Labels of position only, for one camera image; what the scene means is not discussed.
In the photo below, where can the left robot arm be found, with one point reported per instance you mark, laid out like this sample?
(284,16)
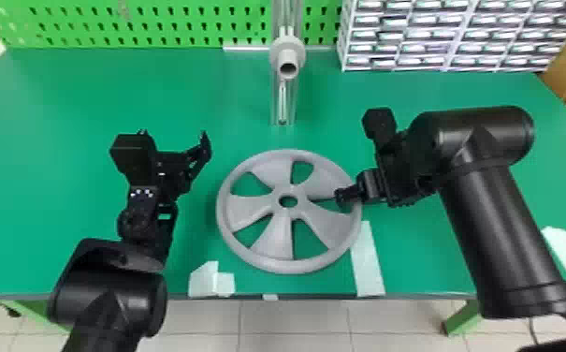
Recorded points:
(110,295)

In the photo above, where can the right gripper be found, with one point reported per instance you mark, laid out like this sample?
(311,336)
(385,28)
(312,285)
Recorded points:
(373,187)

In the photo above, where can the grey wheel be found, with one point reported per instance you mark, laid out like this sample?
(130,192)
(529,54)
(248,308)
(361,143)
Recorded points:
(282,236)

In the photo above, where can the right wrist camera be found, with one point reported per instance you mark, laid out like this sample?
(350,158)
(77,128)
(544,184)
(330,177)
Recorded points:
(380,124)

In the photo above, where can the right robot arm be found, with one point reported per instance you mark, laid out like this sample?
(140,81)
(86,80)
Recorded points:
(493,211)

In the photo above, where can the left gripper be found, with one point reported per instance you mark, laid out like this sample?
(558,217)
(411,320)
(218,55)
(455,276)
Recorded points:
(172,172)

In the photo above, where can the white drawer cabinet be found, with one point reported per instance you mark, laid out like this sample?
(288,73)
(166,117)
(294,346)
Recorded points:
(459,34)

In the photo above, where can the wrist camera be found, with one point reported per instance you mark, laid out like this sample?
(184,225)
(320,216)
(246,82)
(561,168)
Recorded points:
(380,124)
(132,156)

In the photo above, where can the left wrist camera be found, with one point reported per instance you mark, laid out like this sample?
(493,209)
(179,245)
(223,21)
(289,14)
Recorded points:
(132,156)

